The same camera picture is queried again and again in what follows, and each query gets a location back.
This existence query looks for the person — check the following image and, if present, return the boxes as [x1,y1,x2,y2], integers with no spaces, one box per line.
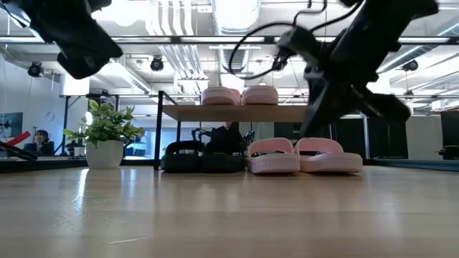
[23,129,55,157]
[210,121,245,145]

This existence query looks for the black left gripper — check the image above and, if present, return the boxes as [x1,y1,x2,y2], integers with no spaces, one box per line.
[21,0,123,78]

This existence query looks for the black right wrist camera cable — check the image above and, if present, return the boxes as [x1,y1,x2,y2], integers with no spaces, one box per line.
[228,0,359,80]

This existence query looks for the black partition panel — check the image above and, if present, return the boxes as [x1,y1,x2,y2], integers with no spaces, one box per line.
[331,116,410,159]

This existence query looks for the dark wall picture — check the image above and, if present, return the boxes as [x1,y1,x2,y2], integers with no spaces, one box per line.
[0,112,24,139]

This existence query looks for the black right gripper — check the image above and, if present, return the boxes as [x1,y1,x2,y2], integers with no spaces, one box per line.
[300,53,412,138]

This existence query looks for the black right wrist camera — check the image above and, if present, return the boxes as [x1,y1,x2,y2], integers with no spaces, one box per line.
[275,27,322,71]

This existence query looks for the black slide sandal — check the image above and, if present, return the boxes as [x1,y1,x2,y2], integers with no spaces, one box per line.
[160,140,205,173]
[199,141,247,174]

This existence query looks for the green plant in white pot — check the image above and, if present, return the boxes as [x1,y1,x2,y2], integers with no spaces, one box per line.
[63,99,145,169]

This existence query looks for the silver ventilation duct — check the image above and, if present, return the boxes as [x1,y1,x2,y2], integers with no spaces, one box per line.
[211,0,262,34]

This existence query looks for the pale pink slide sandal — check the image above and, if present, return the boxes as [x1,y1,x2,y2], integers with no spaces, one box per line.
[241,85,280,106]
[200,86,242,106]
[293,138,364,174]
[246,138,301,175]

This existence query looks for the wooden shelf black metal legs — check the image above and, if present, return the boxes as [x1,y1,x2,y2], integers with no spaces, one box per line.
[153,90,369,171]

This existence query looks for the red bar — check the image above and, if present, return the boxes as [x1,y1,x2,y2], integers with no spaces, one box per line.
[6,130,32,146]

